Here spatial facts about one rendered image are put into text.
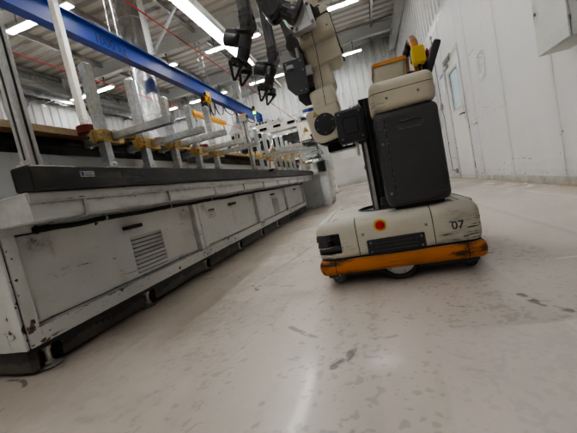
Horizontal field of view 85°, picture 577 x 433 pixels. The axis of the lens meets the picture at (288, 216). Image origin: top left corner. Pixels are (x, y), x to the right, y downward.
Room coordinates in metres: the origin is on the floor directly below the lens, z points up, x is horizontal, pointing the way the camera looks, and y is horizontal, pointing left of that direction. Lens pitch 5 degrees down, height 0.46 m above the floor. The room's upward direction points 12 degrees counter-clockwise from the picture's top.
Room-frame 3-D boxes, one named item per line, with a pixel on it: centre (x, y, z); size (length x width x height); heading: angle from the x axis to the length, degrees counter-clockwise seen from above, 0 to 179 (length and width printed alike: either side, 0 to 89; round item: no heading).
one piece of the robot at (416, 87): (1.55, -0.58, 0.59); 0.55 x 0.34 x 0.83; 165
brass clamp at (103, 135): (1.37, 0.68, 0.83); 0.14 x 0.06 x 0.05; 165
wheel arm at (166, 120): (1.36, 0.59, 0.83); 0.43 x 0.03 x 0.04; 75
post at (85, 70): (1.35, 0.69, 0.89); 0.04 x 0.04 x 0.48; 75
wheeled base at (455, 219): (1.58, -0.49, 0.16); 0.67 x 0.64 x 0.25; 75
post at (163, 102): (1.83, 0.55, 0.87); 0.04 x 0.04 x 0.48; 75
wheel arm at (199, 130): (1.60, 0.52, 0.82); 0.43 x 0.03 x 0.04; 75
